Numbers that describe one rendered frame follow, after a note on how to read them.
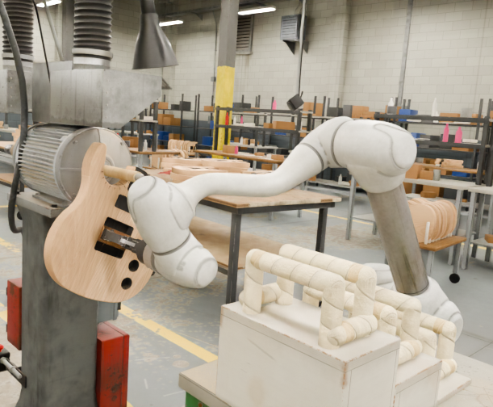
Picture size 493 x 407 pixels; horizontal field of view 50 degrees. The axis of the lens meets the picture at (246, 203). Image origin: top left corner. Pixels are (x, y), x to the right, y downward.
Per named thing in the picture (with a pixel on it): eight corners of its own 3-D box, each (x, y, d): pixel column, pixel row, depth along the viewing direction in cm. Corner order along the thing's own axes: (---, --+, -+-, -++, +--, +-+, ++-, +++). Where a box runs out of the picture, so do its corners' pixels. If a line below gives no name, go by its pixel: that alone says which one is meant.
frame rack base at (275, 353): (212, 396, 95) (219, 305, 93) (270, 373, 106) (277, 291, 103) (336, 475, 76) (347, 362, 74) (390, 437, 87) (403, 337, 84)
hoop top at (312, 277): (241, 266, 90) (242, 248, 90) (255, 263, 92) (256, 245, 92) (335, 300, 76) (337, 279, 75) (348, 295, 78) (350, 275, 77)
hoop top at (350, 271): (274, 260, 96) (275, 243, 95) (286, 258, 98) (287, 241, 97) (368, 291, 81) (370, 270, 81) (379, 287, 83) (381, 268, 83)
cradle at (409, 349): (374, 366, 90) (376, 348, 90) (407, 350, 98) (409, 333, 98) (391, 373, 88) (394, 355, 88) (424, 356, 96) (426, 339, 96)
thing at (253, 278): (238, 310, 91) (241, 257, 90) (251, 306, 93) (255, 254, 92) (251, 316, 89) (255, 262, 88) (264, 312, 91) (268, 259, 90)
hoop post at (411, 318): (394, 354, 97) (399, 305, 96) (403, 350, 99) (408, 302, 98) (410, 360, 95) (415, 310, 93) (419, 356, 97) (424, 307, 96)
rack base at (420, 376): (269, 375, 105) (273, 330, 104) (320, 354, 117) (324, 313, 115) (390, 438, 86) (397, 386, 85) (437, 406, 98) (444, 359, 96)
